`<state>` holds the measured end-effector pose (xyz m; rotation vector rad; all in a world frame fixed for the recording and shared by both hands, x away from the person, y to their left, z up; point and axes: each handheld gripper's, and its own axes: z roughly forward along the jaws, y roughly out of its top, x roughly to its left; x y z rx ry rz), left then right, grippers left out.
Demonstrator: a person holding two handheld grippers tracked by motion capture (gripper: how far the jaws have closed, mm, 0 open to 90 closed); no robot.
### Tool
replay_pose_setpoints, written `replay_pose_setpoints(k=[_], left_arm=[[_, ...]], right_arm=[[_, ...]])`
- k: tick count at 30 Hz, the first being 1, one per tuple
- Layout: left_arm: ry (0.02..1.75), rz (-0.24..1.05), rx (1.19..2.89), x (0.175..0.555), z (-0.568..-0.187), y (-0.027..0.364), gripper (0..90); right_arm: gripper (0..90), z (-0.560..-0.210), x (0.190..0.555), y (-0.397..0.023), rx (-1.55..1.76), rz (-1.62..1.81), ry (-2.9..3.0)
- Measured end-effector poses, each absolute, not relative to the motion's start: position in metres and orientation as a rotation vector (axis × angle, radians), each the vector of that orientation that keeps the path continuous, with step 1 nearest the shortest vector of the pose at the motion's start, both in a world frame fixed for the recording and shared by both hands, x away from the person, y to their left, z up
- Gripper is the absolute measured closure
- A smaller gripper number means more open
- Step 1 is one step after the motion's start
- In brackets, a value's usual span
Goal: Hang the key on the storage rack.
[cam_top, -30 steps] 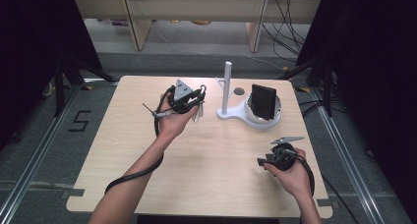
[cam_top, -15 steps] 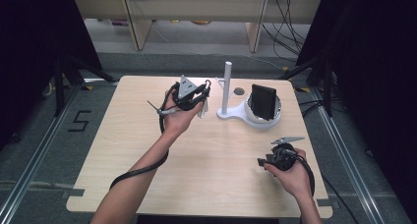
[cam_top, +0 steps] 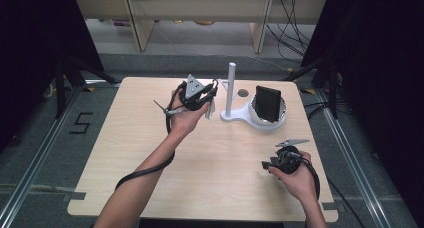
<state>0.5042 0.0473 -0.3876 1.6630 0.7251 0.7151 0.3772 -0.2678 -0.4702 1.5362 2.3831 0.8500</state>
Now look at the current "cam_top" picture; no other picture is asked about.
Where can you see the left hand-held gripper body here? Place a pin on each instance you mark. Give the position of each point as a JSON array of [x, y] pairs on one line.
[[192, 91]]

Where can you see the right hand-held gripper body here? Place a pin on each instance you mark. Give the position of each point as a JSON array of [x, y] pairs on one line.
[[288, 159]]

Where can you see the key bunch with white fob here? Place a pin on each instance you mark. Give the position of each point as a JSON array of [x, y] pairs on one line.
[[210, 111]]

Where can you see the white key stand with pole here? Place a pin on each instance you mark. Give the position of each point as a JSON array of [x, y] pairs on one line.
[[230, 88]]

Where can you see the silver bowl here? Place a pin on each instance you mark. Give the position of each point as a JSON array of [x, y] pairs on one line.
[[281, 116]]

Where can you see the black wallet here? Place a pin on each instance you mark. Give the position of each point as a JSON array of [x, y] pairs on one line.
[[267, 103]]

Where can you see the person's right hand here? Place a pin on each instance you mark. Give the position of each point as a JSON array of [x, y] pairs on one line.
[[300, 181]]

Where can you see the person's left hand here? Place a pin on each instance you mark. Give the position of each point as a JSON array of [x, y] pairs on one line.
[[186, 119]]

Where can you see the dark round sticker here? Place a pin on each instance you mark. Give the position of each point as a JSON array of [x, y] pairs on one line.
[[242, 93]]

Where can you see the yellow object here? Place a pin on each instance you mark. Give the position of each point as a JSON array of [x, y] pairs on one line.
[[204, 22]]

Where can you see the black metal stand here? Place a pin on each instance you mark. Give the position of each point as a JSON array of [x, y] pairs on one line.
[[332, 88], [60, 88]]

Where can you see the dark curtain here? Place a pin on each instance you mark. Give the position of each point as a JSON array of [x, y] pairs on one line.
[[40, 48], [383, 71]]

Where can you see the grey tape strip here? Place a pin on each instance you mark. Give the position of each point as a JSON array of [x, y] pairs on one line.
[[40, 189]]

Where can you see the metal floor rail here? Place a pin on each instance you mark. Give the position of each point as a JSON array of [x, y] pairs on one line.
[[350, 161], [40, 154]]

